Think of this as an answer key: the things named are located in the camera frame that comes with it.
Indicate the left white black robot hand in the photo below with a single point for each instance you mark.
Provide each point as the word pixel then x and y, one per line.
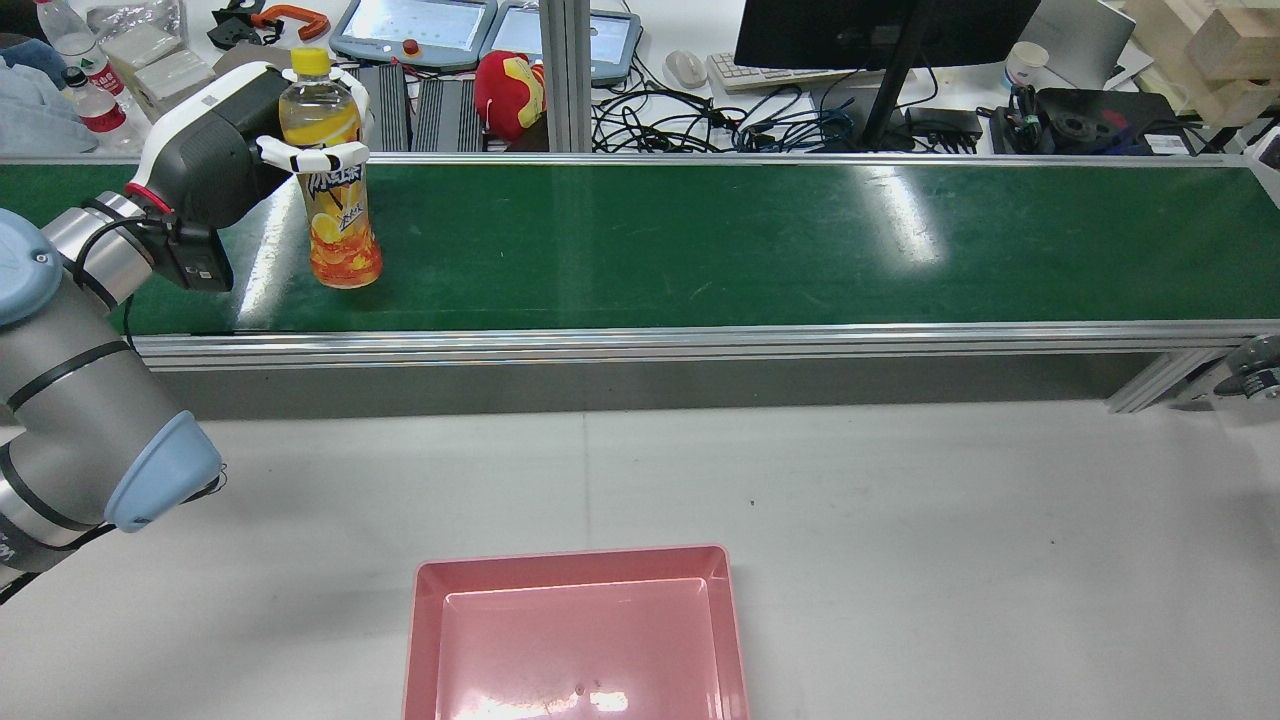
pixel 210 160

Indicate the black monitor stand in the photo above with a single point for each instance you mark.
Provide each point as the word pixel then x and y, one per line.
pixel 893 90

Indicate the aluminium conveyor leg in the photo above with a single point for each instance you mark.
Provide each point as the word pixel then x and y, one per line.
pixel 1160 382

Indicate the white box device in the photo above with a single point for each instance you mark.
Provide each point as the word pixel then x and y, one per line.
pixel 172 78

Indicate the clear water bottle black cap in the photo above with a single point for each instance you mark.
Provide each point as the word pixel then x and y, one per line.
pixel 100 112

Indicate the aluminium profile post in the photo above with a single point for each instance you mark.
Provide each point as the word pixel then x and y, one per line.
pixel 566 75

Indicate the black computer monitor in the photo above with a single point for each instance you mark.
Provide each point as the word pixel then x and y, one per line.
pixel 880 30

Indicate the clear water bottle white cap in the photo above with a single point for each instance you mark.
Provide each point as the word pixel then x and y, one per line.
pixel 72 40

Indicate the silver conveyor roller motor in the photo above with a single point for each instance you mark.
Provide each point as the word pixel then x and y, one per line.
pixel 1255 372

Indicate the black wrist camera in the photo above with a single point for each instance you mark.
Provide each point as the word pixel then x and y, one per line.
pixel 200 258

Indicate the pale wooden blocks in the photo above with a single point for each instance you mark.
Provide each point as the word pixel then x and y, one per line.
pixel 1215 50

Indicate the grey teach pendant red button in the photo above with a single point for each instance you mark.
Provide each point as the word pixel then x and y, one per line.
pixel 412 30

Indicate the brown flat notebook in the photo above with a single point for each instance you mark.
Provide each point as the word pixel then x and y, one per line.
pixel 240 56

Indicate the white paper cup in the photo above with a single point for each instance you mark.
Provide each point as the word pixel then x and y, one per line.
pixel 1025 62

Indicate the red yellow plush toy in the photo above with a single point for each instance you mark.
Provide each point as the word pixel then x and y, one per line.
pixel 508 95

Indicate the white keyboard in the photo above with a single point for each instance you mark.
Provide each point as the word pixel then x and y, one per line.
pixel 770 75

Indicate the small black bracket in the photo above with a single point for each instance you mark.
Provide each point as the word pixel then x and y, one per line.
pixel 230 30

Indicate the clear plastic bag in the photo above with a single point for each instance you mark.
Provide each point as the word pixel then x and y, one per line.
pixel 140 30

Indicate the white computer mouse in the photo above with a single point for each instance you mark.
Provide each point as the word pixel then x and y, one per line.
pixel 685 68

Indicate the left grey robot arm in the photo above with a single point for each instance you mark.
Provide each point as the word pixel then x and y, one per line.
pixel 70 400

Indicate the black ribbed heat sink box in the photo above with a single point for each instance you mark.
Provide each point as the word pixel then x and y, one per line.
pixel 447 115
pixel 390 108

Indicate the orange juice bottle yellow cap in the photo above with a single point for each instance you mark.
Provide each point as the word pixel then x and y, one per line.
pixel 335 220

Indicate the light blue cloth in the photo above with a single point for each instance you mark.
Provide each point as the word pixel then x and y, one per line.
pixel 30 110

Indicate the green belt conveyor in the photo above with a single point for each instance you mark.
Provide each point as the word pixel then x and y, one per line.
pixel 700 250

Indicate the orange clamp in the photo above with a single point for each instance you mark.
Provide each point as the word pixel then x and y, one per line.
pixel 295 20

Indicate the pink plastic basket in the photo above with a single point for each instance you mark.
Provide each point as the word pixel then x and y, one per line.
pixel 575 640

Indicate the black equipment case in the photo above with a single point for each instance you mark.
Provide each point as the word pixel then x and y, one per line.
pixel 1100 118

